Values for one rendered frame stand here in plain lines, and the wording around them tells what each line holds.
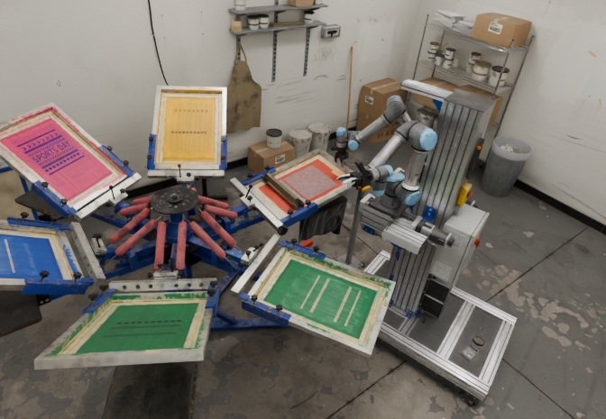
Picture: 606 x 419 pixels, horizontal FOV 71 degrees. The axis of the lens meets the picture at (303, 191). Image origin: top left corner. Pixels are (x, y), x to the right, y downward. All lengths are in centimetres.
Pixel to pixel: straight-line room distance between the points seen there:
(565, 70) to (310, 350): 415
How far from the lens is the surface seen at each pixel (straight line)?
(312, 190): 336
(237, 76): 505
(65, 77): 449
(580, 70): 574
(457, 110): 274
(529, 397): 395
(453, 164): 288
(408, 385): 362
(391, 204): 295
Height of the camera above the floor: 297
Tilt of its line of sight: 35 degrees down
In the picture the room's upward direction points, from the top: 5 degrees clockwise
